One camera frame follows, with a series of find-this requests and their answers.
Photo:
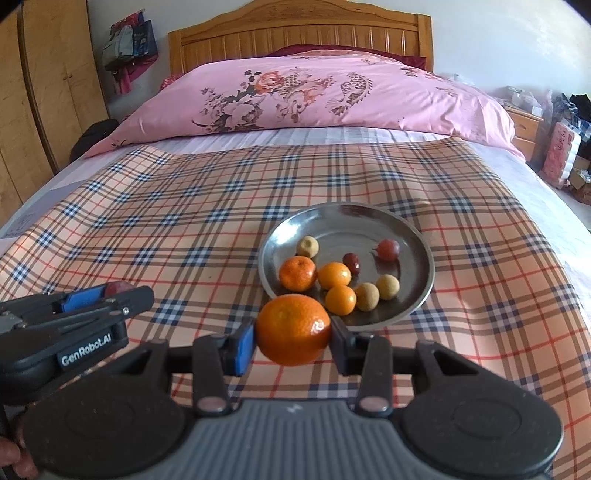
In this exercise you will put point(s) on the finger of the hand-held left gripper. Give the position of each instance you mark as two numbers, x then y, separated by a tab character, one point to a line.
120	304
83	297

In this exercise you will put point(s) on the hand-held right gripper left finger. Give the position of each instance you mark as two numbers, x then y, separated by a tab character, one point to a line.
241	348

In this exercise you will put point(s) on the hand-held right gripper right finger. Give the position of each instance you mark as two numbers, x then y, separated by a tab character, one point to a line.
342	346

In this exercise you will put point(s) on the purple passion fruit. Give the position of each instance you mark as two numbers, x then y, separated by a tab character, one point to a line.
119	288
388	250

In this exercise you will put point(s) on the small smooth orange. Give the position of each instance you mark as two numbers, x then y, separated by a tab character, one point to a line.
334	275
340	301

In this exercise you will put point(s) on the large mandarin orange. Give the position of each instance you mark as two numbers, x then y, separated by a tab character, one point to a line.
291	332
298	273

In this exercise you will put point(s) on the yellow-green longan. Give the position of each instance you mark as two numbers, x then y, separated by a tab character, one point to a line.
367	297
307	246
387	286

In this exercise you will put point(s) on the small red jujube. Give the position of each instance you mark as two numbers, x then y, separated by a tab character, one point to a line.
352	264

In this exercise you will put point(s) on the round metal plate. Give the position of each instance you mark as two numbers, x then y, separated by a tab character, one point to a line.
351	221

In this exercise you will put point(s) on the person's left hand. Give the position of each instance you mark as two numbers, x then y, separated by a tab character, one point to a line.
18	454

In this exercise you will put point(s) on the plaid cloth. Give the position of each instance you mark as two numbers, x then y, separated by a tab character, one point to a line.
161	207

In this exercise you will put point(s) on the dark cloth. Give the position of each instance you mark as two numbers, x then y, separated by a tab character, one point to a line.
94	138

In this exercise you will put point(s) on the wooden wardrobe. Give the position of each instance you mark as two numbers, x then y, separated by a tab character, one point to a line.
46	92

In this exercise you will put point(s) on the pink floral quilt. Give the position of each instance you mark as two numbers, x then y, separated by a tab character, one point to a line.
392	101

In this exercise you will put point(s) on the hanging bags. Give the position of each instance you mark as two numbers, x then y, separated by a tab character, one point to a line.
129	46

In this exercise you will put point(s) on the wooden nightstand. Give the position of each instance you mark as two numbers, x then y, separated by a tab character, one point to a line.
524	129

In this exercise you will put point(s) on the cardboard box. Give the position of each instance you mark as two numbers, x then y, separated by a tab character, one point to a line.
582	182

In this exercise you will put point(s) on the pink wrapped pack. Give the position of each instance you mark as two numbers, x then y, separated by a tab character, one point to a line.
561	152

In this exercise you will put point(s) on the dark red pillow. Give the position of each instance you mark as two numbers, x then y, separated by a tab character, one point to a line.
295	50

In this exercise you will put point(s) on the pile of plastic bags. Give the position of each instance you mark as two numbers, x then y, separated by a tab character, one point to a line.
526	99

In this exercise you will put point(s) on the wooden headboard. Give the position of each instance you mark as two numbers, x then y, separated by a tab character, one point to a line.
300	32

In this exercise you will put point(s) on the black clothing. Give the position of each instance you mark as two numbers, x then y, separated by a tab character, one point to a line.
582	110

